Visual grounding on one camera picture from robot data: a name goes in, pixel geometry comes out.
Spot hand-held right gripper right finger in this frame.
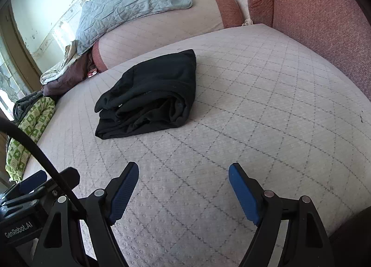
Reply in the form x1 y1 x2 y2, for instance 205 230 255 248
228 163 331 267

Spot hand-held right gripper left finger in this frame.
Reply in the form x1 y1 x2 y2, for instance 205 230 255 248
30 162 140 267

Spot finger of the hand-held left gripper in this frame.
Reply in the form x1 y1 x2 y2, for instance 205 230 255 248
19 170 48 196
56 167 80 192

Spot black pants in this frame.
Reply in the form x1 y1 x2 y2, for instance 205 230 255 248
94 49 198 140

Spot green patterned cloth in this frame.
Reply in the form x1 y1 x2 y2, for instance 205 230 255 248
6 97 56 182

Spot dark grey cloth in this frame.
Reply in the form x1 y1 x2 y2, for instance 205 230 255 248
13 90 47 121

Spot dark brown cloth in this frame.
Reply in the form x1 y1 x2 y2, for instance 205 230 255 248
42 53 96 97

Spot beige cloth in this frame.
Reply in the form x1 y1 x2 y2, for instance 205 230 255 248
40 40 87 85

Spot pink and red bolster pillow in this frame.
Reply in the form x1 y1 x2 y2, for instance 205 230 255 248
92 0 244 71

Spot grey quilted blanket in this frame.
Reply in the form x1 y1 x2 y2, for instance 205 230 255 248
75 0 193 55

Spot wide red headboard panel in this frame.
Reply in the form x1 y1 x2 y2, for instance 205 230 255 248
268 0 371 102

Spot black cable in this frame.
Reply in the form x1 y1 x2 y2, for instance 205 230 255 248
0 124 87 217

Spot wooden window frame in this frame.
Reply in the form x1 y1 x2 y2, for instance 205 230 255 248
0 6 42 111

